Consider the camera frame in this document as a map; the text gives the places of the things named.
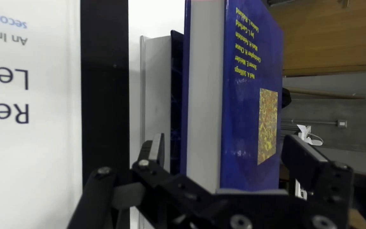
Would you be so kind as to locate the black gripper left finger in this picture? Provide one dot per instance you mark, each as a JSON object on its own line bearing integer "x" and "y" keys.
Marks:
{"x": 107, "y": 198}

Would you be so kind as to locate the thin grey metal rod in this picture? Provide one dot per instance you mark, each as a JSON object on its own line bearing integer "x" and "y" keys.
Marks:
{"x": 318, "y": 123}

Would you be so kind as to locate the black cover book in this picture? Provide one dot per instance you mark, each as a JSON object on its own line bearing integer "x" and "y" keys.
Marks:
{"x": 155, "y": 106}

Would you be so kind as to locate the black backpack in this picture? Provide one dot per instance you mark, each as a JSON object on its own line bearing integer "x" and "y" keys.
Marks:
{"x": 285, "y": 97}

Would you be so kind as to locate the white cover book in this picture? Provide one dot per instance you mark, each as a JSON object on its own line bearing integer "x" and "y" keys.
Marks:
{"x": 22, "y": 148}

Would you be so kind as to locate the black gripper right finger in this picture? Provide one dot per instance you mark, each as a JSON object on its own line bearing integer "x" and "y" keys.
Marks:
{"x": 336, "y": 195}

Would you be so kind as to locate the blue hardcover book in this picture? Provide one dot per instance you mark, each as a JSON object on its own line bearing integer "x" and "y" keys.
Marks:
{"x": 251, "y": 51}

